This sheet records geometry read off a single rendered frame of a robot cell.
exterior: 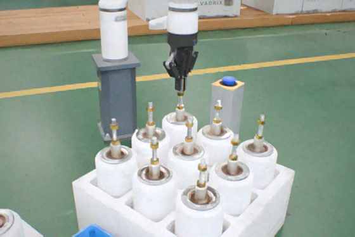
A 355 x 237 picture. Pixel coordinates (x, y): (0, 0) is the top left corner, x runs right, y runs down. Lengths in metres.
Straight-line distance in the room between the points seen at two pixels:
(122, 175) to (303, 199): 0.59
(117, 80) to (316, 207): 0.76
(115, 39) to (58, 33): 1.46
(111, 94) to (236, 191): 0.68
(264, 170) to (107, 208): 0.37
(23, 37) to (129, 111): 1.49
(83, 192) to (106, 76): 0.52
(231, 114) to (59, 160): 0.61
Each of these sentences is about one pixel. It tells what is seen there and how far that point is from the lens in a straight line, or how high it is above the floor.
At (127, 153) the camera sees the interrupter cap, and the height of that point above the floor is 0.25.
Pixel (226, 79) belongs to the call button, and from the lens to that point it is 1.07.
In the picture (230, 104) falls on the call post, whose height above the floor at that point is 0.27.
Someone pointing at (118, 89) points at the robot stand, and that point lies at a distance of 1.31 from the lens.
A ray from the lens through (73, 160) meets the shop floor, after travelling 1.32.
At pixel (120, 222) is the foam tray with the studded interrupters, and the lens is 0.83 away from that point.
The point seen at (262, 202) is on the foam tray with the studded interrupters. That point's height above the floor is 0.18.
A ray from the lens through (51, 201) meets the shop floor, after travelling 1.16.
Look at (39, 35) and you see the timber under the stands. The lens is 2.70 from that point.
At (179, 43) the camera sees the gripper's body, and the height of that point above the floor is 0.47.
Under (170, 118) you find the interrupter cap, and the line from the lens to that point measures 1.00.
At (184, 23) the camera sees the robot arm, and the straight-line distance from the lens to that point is 0.88.
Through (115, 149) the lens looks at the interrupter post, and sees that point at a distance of 0.84.
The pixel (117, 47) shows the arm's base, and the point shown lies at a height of 0.35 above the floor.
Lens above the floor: 0.71
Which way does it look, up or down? 27 degrees down
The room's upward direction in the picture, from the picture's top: 2 degrees clockwise
